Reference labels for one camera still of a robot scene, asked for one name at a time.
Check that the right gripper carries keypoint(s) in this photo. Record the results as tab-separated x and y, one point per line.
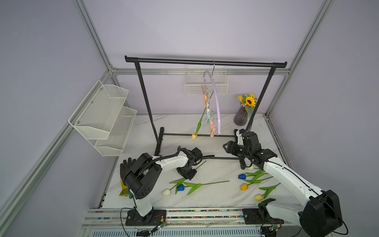
232	147

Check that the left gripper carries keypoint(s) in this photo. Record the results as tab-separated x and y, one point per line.
189	176

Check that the lilac clip hanger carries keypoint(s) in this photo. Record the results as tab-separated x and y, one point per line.
213	122

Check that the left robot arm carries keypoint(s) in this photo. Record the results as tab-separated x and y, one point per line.
140	175

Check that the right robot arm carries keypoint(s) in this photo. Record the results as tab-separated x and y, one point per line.
318	211

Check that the black clothes rack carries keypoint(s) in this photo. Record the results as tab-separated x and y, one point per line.
137	61

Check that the dark ribbed vase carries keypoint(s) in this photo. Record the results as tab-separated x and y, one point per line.
241	117

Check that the blue tulip right group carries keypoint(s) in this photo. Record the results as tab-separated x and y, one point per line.
255	175

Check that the blue tulip group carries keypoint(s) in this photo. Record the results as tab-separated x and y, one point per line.
255	175
194	186

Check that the blue tulip left group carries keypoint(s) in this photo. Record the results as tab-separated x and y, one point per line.
194	186

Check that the sunflower bouquet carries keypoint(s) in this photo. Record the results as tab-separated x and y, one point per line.
248	103

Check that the pale yellow tulip right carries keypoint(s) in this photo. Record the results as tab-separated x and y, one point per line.
267	191

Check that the white mesh two-tier shelf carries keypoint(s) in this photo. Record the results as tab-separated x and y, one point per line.
104	120

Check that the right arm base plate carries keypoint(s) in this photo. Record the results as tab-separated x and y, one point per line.
256	216

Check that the white wire wall basket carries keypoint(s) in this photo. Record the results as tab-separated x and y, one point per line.
195	79

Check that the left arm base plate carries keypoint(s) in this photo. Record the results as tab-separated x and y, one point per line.
153	218

